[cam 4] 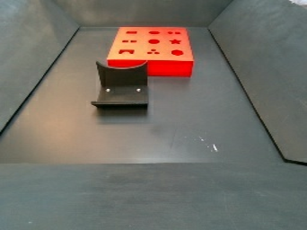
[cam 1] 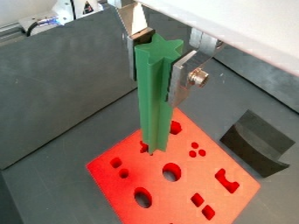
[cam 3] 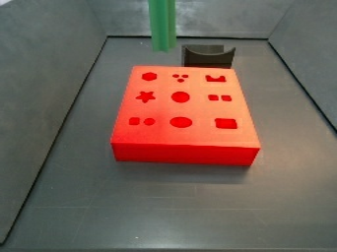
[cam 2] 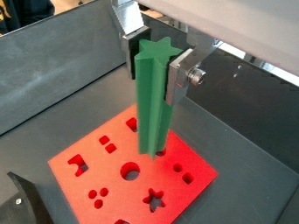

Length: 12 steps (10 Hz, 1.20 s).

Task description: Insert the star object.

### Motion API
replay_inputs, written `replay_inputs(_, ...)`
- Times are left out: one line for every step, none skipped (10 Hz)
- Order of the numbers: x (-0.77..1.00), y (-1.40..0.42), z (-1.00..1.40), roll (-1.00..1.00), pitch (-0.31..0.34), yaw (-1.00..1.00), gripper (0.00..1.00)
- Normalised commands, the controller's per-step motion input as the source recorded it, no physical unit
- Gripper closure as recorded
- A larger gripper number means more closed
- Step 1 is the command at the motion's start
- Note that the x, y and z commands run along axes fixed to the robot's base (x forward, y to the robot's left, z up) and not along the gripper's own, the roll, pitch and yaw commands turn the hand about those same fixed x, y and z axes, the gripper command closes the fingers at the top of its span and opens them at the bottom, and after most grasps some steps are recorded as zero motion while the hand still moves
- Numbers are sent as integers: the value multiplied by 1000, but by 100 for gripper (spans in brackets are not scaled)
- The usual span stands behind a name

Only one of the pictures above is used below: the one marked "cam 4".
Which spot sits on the red shape sorter block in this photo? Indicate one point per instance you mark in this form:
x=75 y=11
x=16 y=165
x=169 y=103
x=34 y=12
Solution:
x=162 y=46

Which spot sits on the black curved holder bracket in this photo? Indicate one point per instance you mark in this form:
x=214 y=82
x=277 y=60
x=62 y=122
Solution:
x=123 y=85

